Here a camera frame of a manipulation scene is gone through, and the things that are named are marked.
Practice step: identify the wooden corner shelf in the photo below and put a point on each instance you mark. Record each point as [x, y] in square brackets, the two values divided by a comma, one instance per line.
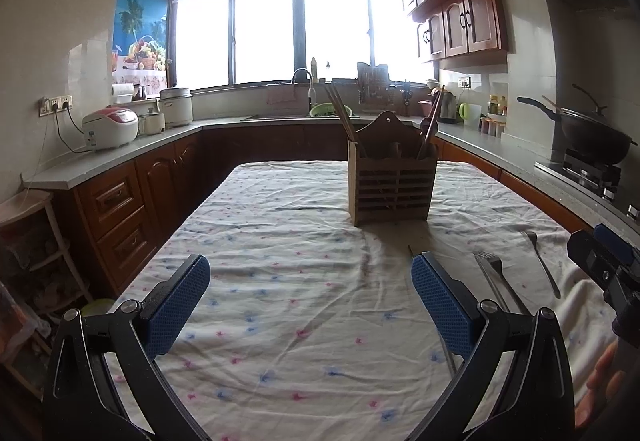
[39, 282]

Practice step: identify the person's right hand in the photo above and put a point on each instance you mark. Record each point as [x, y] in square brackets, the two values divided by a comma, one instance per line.
[602, 382]

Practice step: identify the white floral tablecloth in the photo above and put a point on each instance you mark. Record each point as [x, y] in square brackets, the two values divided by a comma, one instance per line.
[309, 348]

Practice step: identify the tropical fruit poster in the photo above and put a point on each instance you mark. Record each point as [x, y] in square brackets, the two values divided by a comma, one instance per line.
[139, 48]

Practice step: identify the wall power outlet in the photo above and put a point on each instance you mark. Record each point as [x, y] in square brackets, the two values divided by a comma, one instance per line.
[50, 105]

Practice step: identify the red white rice cooker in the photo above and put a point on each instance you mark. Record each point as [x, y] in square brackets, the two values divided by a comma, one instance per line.
[111, 127]

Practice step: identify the small white cooker pot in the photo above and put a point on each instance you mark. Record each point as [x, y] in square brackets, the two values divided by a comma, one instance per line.
[151, 123]

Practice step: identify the thin metal chopstick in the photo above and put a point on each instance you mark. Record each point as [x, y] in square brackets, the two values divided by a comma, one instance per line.
[449, 358]

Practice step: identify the green handled white pitcher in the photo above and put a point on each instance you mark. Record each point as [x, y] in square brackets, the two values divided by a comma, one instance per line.
[470, 114]

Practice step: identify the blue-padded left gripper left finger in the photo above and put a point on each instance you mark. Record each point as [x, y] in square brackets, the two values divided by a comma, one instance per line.
[103, 382]

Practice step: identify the yellow bamboo chopstick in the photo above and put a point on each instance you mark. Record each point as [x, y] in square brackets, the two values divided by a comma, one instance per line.
[344, 117]

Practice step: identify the dish drying rack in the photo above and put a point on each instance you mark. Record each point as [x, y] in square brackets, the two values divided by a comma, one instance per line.
[374, 85]

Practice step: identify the steel electric kettle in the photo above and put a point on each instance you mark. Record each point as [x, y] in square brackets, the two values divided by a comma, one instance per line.
[445, 106]

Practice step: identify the kitchen faucet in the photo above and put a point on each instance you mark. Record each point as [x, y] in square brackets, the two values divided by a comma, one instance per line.
[303, 83]

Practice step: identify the gas stove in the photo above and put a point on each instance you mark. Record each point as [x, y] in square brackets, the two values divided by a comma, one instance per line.
[597, 181]

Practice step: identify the green colander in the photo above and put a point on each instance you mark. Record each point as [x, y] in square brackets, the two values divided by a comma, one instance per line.
[323, 110]

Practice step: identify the brown wooden chopstick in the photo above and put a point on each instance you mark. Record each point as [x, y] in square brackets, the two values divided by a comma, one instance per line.
[432, 124]

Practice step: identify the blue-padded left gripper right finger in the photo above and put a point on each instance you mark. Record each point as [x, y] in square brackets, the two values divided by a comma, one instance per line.
[514, 382]

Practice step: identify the wooden utensil holder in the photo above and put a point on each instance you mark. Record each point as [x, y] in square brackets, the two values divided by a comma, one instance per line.
[391, 172]

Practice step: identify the black wok with handle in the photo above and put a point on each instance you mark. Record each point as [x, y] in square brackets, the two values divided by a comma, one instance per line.
[588, 133]

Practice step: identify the metal fork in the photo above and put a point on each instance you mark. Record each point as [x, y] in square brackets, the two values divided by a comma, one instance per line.
[533, 239]
[489, 260]

